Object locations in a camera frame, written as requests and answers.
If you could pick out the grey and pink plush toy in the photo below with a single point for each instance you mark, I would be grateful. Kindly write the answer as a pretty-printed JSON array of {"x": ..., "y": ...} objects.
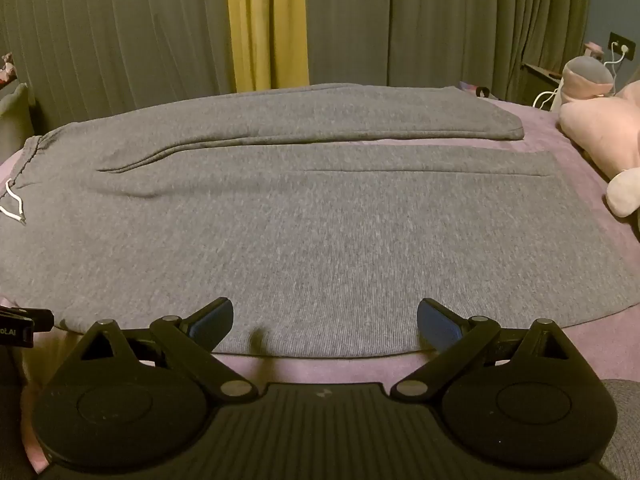
[{"x": 587, "y": 77}]

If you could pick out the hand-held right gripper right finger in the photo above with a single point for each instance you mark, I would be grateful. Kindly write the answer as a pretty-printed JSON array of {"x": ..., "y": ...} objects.
[{"x": 439, "y": 321}]

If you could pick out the yellow curtain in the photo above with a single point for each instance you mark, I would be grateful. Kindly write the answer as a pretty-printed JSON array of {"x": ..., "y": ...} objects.
[{"x": 267, "y": 25}]

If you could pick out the large pink plush toy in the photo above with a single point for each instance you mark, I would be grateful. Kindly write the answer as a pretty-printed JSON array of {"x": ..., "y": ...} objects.
[{"x": 600, "y": 130}]

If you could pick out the dark nightstand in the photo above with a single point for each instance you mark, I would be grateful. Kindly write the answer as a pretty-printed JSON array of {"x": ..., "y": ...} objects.
[{"x": 542, "y": 77}]

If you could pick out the small pink figure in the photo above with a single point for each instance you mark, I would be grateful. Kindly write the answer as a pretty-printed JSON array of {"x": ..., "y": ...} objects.
[{"x": 593, "y": 50}]

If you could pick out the person's grey clothing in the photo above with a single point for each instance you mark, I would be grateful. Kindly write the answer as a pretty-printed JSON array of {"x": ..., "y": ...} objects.
[{"x": 622, "y": 425}]

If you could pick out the grey knitted sock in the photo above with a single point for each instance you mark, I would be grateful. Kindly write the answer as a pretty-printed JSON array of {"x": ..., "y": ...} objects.
[{"x": 300, "y": 240}]

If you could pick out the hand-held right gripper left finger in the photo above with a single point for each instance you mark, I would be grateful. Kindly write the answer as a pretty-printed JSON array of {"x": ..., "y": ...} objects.
[{"x": 214, "y": 319}]

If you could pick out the pale cloth piece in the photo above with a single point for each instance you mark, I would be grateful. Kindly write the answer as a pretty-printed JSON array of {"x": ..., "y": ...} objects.
[{"x": 12, "y": 120}]

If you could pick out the grey and yellow striped blanket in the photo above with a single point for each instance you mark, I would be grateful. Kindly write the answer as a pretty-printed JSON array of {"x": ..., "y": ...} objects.
[{"x": 125, "y": 30}]

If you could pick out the wall socket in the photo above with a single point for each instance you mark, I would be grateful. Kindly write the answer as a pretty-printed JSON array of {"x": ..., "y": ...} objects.
[{"x": 620, "y": 44}]

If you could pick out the small pink toy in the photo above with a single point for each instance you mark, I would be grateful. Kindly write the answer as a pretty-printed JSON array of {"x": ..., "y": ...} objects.
[{"x": 6, "y": 67}]

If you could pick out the pink bed sheet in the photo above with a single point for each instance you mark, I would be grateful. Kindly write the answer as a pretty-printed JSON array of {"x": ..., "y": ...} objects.
[{"x": 547, "y": 130}]

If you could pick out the small black object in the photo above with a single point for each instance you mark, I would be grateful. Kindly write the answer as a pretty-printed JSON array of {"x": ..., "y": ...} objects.
[{"x": 483, "y": 92}]

